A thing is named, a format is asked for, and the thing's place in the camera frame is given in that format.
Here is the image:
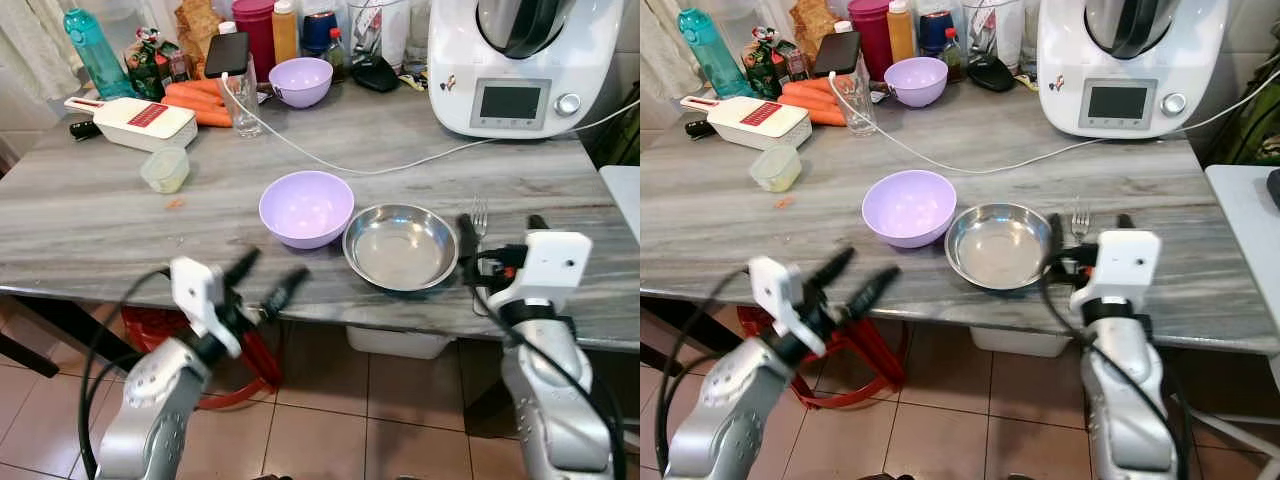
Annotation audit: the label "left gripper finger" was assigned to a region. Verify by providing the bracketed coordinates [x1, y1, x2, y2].
[260, 266, 312, 315]
[223, 247, 263, 291]
[807, 246, 858, 292]
[844, 265, 902, 315]

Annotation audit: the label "stainless steel bowl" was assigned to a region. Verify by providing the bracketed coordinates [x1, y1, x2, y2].
[944, 202, 1055, 292]
[342, 203, 462, 293]

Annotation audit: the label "red plastic stool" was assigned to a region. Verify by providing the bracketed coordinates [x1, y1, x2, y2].
[120, 304, 284, 412]
[736, 304, 908, 411]

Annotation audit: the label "large purple plastic bowl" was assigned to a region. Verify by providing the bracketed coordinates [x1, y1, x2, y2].
[258, 170, 356, 251]
[861, 169, 959, 250]

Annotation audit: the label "white plastic bin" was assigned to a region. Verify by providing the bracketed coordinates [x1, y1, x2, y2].
[968, 326, 1075, 359]
[345, 325, 457, 360]

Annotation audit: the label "small translucent plastic container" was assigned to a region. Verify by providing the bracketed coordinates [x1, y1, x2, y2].
[749, 143, 804, 193]
[139, 146, 192, 195]

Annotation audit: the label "white kitchen food processor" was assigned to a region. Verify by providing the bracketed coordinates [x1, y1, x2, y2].
[1036, 0, 1230, 140]
[427, 0, 614, 140]

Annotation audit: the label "clear drinking glass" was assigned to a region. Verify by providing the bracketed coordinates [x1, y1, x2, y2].
[218, 70, 264, 139]
[833, 72, 879, 139]

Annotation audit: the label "white slicer with red blade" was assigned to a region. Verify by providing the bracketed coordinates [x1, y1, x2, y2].
[63, 95, 200, 153]
[679, 94, 814, 152]

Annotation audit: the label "orange carrots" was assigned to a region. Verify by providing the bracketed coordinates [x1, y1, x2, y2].
[162, 79, 235, 129]
[779, 79, 849, 128]

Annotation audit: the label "black pouch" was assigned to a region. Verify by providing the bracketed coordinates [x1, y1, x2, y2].
[351, 55, 403, 94]
[967, 55, 1019, 94]

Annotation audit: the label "small purple plastic bowl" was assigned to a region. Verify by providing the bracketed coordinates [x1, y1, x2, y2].
[884, 56, 950, 109]
[268, 57, 335, 109]

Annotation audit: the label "small red-capped dark bottle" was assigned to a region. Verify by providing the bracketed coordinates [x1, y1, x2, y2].
[325, 27, 350, 83]
[942, 27, 968, 83]

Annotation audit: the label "green food packet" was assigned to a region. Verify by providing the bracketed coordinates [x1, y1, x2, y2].
[124, 27, 192, 102]
[741, 27, 807, 100]

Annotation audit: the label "black smartphone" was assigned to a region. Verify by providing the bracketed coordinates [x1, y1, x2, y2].
[812, 30, 862, 78]
[203, 31, 252, 80]

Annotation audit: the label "light curtain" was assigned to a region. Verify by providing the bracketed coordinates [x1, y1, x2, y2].
[0, 0, 85, 103]
[640, 0, 701, 101]

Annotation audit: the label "clear plastic jar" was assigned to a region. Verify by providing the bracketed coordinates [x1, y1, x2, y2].
[961, 0, 1027, 71]
[345, 0, 412, 73]

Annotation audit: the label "magenta plastic canister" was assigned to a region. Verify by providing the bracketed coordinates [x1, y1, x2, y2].
[847, 0, 892, 83]
[231, 0, 278, 83]

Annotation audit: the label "orange sauce bottle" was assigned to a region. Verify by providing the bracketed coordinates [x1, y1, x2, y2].
[271, 0, 300, 66]
[887, 0, 917, 65]

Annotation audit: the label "blue tin can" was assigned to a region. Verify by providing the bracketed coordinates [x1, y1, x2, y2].
[917, 10, 956, 57]
[300, 10, 340, 58]

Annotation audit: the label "teal water bottle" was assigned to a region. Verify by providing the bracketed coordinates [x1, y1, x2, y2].
[62, 8, 134, 100]
[676, 8, 751, 99]

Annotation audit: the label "brown crackers packet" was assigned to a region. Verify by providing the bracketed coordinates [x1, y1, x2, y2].
[174, 0, 227, 67]
[789, 0, 841, 63]

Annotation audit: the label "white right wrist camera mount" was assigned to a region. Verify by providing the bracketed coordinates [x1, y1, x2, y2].
[1068, 229, 1164, 314]
[485, 230, 595, 313]

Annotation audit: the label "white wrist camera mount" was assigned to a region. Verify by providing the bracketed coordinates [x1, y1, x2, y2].
[168, 256, 244, 359]
[485, 230, 595, 313]
[747, 255, 830, 358]
[1068, 229, 1164, 314]

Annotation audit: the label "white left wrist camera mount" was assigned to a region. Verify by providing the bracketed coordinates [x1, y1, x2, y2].
[168, 256, 244, 359]
[747, 255, 830, 358]

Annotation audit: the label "white charging cable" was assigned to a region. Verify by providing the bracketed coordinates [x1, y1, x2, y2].
[221, 70, 641, 177]
[828, 68, 1280, 176]

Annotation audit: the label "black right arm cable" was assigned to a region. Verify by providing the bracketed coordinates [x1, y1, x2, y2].
[468, 262, 628, 480]
[1036, 256, 1193, 480]

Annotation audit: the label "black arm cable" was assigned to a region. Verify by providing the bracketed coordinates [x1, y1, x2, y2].
[468, 262, 628, 480]
[1036, 256, 1193, 480]
[654, 267, 753, 479]
[77, 267, 173, 480]

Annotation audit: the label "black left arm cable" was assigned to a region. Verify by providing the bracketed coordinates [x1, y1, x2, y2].
[654, 267, 753, 479]
[77, 267, 173, 480]

